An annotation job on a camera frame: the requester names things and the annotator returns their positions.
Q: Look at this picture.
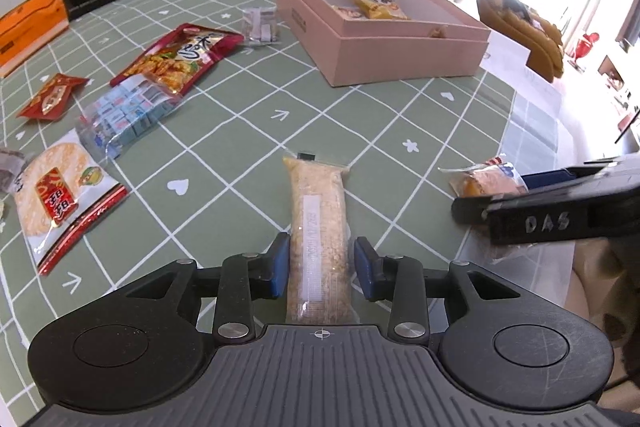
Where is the small red snack packet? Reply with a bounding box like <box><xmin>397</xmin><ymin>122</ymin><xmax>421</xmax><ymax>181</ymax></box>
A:
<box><xmin>17</xmin><ymin>74</ymin><xmax>91</xmax><ymax>120</ymax></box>

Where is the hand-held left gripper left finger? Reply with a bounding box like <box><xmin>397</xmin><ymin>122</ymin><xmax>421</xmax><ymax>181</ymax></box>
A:
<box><xmin>124</xmin><ymin>232</ymin><xmax>292</xmax><ymax>344</ymax></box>

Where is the white red rice cracker packet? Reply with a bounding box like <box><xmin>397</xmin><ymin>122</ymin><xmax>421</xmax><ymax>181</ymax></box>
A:
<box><xmin>11</xmin><ymin>130</ymin><xmax>131</xmax><ymax>277</ymax></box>

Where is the yellow snack packet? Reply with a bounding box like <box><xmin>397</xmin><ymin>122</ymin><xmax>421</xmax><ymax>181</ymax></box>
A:
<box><xmin>346</xmin><ymin>0</ymin><xmax>412</xmax><ymax>21</ymax></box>

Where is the chair with yellow cloth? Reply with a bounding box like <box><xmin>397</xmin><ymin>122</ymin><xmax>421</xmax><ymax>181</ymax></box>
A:
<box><xmin>475</xmin><ymin>0</ymin><xmax>566</xmax><ymax>83</ymax></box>

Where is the pink cardboard box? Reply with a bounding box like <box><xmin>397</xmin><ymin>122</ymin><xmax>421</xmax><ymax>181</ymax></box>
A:
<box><xmin>276</xmin><ymin>0</ymin><xmax>492</xmax><ymax>87</ymax></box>

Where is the clear bag of blue candies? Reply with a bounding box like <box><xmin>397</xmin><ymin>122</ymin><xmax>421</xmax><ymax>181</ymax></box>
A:
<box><xmin>76</xmin><ymin>74</ymin><xmax>182</xmax><ymax>160</ymax></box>

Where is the large red snack bag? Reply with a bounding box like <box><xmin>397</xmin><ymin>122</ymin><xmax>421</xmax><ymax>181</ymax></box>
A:
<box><xmin>110</xmin><ymin>23</ymin><xmax>244</xmax><ymax>97</ymax></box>

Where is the dark small packet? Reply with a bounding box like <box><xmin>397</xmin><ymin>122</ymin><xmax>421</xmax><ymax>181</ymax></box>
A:
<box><xmin>0</xmin><ymin>147</ymin><xmax>26</xmax><ymax>194</ymax></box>

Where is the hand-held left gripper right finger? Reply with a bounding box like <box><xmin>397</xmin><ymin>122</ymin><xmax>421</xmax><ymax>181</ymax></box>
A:
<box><xmin>353</xmin><ymin>236</ymin><xmax>521</xmax><ymax>348</ymax></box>

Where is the clear bread packet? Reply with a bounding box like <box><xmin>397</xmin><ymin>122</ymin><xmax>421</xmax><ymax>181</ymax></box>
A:
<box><xmin>439</xmin><ymin>156</ymin><xmax>532</xmax><ymax>264</ymax></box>

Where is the small cartoon snack packet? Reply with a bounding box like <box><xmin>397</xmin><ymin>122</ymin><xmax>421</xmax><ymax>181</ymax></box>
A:
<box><xmin>332</xmin><ymin>3</ymin><xmax>368</xmax><ymax>21</ymax></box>

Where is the clear packet of white candies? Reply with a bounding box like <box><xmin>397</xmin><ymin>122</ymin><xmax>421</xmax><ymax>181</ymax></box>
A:
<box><xmin>241</xmin><ymin>6</ymin><xmax>279</xmax><ymax>46</ymax></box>

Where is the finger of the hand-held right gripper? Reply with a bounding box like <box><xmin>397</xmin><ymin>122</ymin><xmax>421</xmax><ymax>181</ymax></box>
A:
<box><xmin>451</xmin><ymin>192</ymin><xmax>502</xmax><ymax>224</ymax></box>
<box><xmin>520</xmin><ymin>170</ymin><xmax>577</xmax><ymax>194</ymax></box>

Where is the white paper sheet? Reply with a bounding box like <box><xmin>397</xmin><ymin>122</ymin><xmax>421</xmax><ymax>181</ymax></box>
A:
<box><xmin>480</xmin><ymin>34</ymin><xmax>532</xmax><ymax>75</ymax></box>

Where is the orange cardboard box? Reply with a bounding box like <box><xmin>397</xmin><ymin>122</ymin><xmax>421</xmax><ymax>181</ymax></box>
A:
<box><xmin>0</xmin><ymin>0</ymin><xmax>70</xmax><ymax>78</ymax></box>

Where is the clear rice bar packet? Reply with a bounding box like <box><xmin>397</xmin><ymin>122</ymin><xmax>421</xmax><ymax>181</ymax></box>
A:
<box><xmin>282</xmin><ymin>151</ymin><xmax>359</xmax><ymax>326</ymax></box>

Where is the green checked tablecloth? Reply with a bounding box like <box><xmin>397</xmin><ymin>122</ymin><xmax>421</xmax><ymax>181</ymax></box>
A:
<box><xmin>0</xmin><ymin>0</ymin><xmax>518</xmax><ymax>408</ymax></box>

